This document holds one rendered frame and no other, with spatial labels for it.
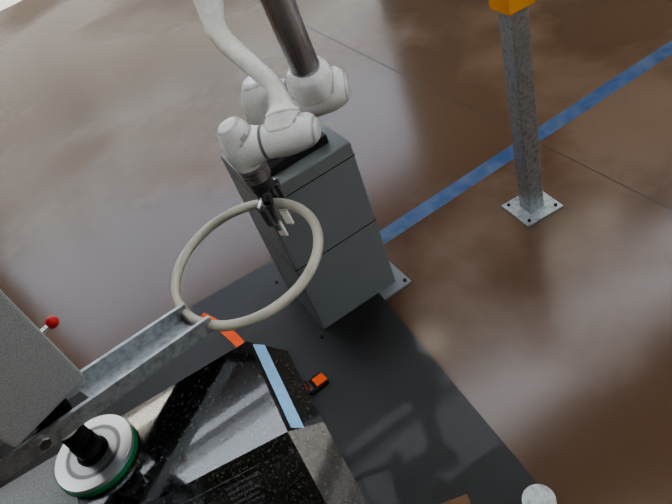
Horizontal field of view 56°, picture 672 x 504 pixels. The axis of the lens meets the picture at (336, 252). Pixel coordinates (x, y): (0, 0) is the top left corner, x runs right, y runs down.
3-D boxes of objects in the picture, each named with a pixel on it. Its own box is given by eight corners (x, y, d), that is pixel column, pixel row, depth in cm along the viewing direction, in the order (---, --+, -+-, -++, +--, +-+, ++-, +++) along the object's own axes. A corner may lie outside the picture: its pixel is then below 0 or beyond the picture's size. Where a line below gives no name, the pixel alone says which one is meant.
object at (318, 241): (255, 358, 163) (250, 352, 161) (143, 301, 192) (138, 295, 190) (356, 222, 183) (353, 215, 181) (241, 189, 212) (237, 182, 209)
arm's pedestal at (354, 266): (272, 284, 311) (204, 156, 258) (354, 230, 322) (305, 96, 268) (321, 344, 276) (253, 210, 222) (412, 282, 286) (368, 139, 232)
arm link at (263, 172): (231, 174, 188) (240, 188, 192) (257, 174, 183) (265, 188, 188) (244, 153, 193) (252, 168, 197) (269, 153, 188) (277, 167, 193)
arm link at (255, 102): (255, 121, 246) (234, 71, 231) (300, 110, 243) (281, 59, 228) (251, 145, 235) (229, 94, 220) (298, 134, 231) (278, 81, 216)
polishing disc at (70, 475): (148, 446, 159) (145, 444, 158) (77, 511, 151) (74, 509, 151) (111, 402, 173) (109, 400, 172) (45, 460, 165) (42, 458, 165)
